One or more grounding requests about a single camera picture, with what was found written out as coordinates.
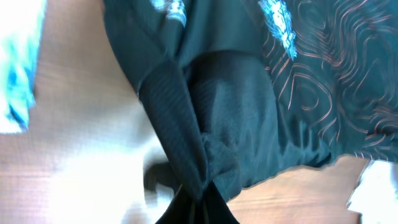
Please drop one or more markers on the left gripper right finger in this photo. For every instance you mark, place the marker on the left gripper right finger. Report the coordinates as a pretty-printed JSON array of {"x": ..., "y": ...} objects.
[{"x": 215, "y": 209}]

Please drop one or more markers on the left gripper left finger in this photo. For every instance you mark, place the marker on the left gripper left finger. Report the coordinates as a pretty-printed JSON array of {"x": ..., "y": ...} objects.
[{"x": 180, "y": 211}]

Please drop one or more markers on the black orange patterned t-shirt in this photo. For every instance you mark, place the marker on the black orange patterned t-shirt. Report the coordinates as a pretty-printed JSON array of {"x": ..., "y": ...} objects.
[{"x": 238, "y": 91}]

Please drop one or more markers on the beige pink garment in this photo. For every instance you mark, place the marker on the beige pink garment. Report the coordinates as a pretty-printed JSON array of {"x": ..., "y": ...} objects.
[{"x": 375, "y": 197}]

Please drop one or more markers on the folded light blue t-shirt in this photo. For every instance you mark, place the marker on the folded light blue t-shirt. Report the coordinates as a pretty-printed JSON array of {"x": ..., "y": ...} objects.
[{"x": 21, "y": 30}]

